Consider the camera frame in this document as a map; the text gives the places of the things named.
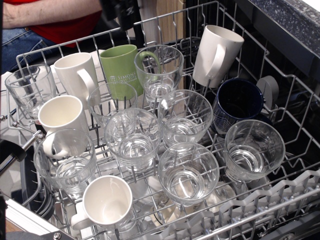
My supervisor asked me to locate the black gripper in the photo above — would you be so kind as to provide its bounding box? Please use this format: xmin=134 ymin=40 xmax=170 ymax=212
xmin=100 ymin=0 xmax=140 ymax=31

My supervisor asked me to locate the green Simons Institute mug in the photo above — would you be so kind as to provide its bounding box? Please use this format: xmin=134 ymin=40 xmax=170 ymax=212
xmin=99 ymin=44 xmax=161 ymax=100

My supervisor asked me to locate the person's bare forearm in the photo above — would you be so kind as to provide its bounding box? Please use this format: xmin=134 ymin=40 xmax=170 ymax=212
xmin=2 ymin=0 xmax=102 ymax=29

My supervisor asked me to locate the tall white mug rear left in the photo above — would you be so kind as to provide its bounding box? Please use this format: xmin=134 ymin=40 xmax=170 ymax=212
xmin=53 ymin=52 xmax=98 ymax=110

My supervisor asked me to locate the tall white mug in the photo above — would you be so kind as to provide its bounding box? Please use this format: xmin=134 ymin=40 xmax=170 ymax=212
xmin=53 ymin=52 xmax=98 ymax=110
xmin=192 ymin=25 xmax=245 ymax=89

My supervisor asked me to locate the clear glass before green mug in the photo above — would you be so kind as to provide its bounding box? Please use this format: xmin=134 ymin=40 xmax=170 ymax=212
xmin=87 ymin=82 xmax=138 ymax=128

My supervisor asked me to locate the tall white mug rear right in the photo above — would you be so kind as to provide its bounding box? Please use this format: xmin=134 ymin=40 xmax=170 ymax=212
xmin=192 ymin=25 xmax=245 ymax=89

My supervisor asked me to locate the white mug left middle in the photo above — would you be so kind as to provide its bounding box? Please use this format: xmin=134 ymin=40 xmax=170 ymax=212
xmin=38 ymin=95 xmax=89 ymax=158

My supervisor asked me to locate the dark blue mug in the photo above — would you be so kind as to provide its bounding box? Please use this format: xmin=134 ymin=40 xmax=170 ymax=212
xmin=211 ymin=78 xmax=264 ymax=136

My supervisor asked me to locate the white mug front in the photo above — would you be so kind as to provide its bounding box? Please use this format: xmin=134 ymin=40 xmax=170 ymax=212
xmin=70 ymin=175 xmax=133 ymax=230

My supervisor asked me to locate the clear glass rear centre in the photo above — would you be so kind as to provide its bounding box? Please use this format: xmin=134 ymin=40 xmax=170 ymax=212
xmin=134 ymin=45 xmax=184 ymax=109

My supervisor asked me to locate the clear glass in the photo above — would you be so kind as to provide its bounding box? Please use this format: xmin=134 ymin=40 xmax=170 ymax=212
xmin=157 ymin=142 xmax=220 ymax=207
xmin=104 ymin=108 xmax=162 ymax=173
xmin=4 ymin=64 xmax=57 ymax=120
xmin=223 ymin=119 xmax=286 ymax=182
xmin=33 ymin=129 xmax=97 ymax=199
xmin=134 ymin=45 xmax=184 ymax=109
xmin=157 ymin=89 xmax=213 ymax=149

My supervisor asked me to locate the person in red shirt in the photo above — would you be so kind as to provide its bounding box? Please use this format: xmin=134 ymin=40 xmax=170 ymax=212
xmin=1 ymin=0 xmax=102 ymax=74

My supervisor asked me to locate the clear glass centre right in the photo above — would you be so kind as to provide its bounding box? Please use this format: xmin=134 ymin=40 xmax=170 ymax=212
xmin=157 ymin=89 xmax=213 ymax=149

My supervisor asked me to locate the clear glass far left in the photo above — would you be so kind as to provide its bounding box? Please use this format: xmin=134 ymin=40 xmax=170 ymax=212
xmin=4 ymin=64 xmax=57 ymax=120

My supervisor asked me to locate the clear glass front left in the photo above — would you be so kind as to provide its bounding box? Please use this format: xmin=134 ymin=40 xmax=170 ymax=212
xmin=33 ymin=129 xmax=97 ymax=199

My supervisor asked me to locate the speckled dark countertop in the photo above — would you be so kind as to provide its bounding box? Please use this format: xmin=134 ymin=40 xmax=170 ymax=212
xmin=236 ymin=0 xmax=320 ymax=81

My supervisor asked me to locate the clear glass front centre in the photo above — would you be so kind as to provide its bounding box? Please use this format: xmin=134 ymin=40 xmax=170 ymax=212
xmin=157 ymin=142 xmax=220 ymax=207

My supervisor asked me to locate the grey wire dishwasher rack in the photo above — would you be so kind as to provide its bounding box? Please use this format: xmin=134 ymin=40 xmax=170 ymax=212
xmin=7 ymin=0 xmax=320 ymax=240

